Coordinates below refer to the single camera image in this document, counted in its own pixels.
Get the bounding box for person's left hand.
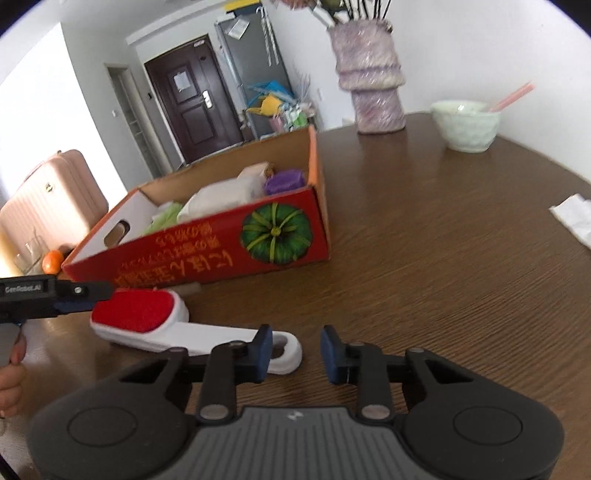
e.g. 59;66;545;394
0;334;27;418

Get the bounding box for dried pink roses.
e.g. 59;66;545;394
273;0;393;27

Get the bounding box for white crumpled tissue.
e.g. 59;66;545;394
549;194;591;249

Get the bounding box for small wire rack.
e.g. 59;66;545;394
269;104;318;133

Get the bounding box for yellow blue bags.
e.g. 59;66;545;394
246;80;297;117

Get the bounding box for pink mini suitcase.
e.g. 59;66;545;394
1;150;108;252

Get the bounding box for pale green bowl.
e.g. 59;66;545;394
430;100;501;154

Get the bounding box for clear drinking glass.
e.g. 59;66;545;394
13;235;49;276

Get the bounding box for purple textured vase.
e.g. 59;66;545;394
328;19;406;134

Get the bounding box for purple round lid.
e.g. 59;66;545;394
264;169;307;196

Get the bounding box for grey refrigerator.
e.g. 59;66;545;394
215;3;296;139

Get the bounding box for dark brown door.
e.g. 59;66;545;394
144;36;243;163

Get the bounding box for yellow box on fridge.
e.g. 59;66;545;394
224;0;262;13

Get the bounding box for orange fruit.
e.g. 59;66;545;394
41;250;64;275

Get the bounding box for pink spoon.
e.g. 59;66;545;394
488;82;535;113

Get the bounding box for translucent plastic container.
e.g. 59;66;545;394
176;176;266;224

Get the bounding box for red cardboard box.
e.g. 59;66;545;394
63;127;331;288

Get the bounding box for beige small block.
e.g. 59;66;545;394
238;162;276;182

